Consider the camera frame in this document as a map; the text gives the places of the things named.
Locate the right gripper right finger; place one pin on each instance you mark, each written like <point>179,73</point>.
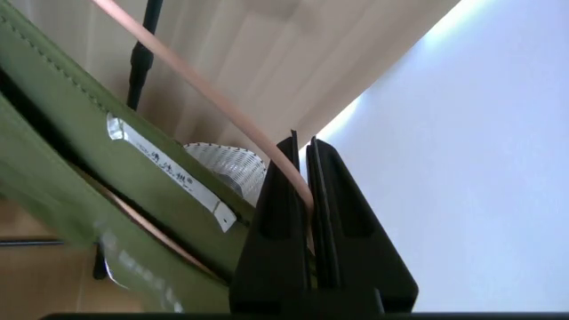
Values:
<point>360,262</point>

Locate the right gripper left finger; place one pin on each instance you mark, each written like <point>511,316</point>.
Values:
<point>271,258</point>

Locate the pink clothes hanger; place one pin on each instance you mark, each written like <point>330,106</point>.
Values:
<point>224,106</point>

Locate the green garment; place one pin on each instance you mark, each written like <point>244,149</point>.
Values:
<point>66,111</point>

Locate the white laundry basket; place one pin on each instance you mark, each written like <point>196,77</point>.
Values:
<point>235,166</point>

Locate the black clothes rack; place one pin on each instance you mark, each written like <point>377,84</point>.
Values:
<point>141,62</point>

